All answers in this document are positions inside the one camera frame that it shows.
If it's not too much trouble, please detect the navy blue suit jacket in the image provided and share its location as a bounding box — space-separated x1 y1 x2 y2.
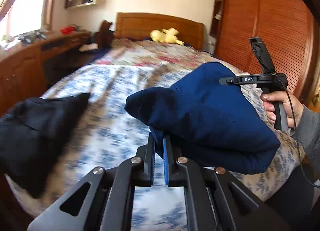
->
125 62 280 174

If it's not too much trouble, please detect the grey sleeve forearm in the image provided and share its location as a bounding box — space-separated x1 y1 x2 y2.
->
291 104 320 172

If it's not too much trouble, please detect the person's right hand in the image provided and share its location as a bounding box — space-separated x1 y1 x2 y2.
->
260 91 304 128

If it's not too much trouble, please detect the wooden open corner shelf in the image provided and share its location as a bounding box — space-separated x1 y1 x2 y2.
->
209 0 223 37

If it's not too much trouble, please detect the wooden louvered wardrobe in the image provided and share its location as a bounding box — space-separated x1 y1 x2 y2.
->
215 0 319 101

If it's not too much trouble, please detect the pink floral quilt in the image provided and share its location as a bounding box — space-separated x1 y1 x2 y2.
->
93 39 245 75

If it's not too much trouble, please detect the yellow plush toy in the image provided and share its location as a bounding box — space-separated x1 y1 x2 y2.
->
150 28 184 46

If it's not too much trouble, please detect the wooden bed headboard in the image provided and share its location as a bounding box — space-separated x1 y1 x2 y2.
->
114 13 205 50

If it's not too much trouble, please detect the black garment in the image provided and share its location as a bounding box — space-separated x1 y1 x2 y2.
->
1 93 90 198

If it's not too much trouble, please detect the dark wooden chair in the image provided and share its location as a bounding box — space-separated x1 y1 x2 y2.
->
95 20 113 49

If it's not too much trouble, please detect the wooden desk with drawers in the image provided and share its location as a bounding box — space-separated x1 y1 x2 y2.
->
1 31 91 114

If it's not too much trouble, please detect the red basket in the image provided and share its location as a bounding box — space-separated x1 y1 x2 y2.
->
60 26 76 35

